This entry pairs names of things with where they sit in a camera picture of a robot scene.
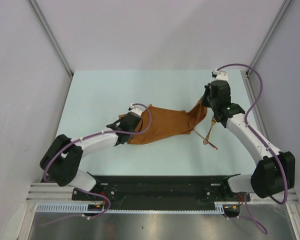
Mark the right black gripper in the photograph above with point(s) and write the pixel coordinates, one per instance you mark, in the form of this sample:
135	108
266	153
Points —
207	91

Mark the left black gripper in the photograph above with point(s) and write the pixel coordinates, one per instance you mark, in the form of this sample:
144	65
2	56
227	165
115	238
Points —
122	117

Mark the gold fork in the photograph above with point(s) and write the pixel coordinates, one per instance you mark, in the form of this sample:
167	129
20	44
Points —
213	122

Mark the orange cloth napkin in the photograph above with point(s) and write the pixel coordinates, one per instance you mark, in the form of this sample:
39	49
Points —
160	123

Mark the copper spoon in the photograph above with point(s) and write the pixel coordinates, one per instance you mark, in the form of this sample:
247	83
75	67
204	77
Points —
206	141

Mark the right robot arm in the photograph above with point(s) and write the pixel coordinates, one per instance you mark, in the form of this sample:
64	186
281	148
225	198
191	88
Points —
275	169

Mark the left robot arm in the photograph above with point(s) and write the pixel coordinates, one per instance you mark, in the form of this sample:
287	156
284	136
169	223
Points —
62	160

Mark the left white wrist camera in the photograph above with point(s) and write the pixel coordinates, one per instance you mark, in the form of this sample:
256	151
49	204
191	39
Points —
136	108

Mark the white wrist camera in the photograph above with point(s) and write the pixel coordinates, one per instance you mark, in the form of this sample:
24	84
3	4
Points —
219	75
136	108

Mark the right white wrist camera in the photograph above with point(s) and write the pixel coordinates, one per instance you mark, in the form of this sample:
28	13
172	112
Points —
219	75

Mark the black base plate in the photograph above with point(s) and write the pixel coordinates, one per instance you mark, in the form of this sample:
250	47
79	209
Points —
163	193

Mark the aluminium frame rail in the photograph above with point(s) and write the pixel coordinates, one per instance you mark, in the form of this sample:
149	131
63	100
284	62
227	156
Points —
49	193

